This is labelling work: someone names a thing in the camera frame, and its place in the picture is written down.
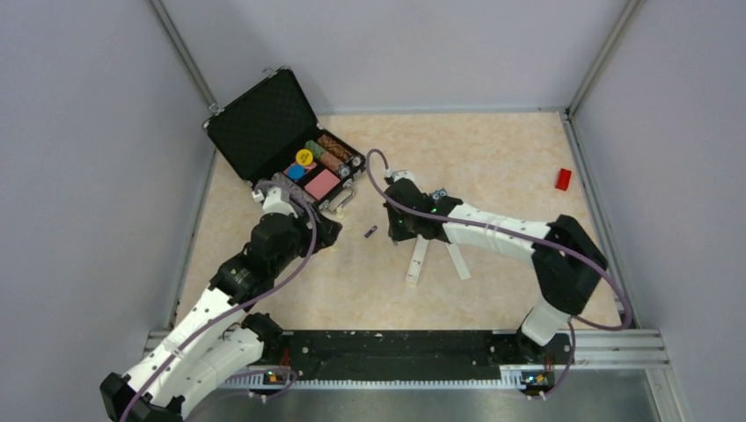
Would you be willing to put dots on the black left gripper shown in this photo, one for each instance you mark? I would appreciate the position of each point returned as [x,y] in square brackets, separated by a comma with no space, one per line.
[327,232]

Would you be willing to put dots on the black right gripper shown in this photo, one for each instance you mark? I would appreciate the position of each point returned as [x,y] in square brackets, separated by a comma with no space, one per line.
[397,233]

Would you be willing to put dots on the blue purple battery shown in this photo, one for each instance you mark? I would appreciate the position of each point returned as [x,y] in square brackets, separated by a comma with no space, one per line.
[371,231]

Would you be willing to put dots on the white remote control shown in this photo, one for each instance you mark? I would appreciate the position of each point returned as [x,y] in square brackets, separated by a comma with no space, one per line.
[416,263]

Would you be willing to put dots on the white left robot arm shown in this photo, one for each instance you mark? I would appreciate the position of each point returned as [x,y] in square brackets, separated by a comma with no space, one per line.
[214,340]

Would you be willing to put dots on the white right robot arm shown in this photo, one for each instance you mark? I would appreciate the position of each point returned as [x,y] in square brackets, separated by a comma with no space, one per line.
[567,263]

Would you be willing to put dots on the pink card deck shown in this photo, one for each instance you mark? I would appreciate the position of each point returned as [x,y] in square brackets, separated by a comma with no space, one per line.
[322,184]

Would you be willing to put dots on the blue poker chip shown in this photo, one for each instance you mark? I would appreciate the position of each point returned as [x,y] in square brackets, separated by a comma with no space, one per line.
[295,171]

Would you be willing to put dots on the yellow poker chip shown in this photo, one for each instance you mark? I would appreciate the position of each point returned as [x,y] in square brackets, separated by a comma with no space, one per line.
[304,157]

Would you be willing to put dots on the black poker chip case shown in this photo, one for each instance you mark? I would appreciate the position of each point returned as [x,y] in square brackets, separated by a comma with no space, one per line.
[260,132]

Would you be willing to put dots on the red block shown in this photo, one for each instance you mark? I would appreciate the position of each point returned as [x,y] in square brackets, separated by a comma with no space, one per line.
[563,179]

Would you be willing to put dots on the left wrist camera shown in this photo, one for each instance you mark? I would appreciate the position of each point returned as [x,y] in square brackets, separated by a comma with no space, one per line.
[274,200]

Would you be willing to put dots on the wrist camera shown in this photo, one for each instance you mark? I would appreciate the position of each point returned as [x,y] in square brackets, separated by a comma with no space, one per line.
[274,200]
[393,176]

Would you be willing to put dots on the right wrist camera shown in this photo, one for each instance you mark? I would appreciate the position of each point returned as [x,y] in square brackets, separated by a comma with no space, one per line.
[393,176]

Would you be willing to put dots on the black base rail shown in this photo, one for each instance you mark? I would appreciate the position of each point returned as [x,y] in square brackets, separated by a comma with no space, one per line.
[400,360]

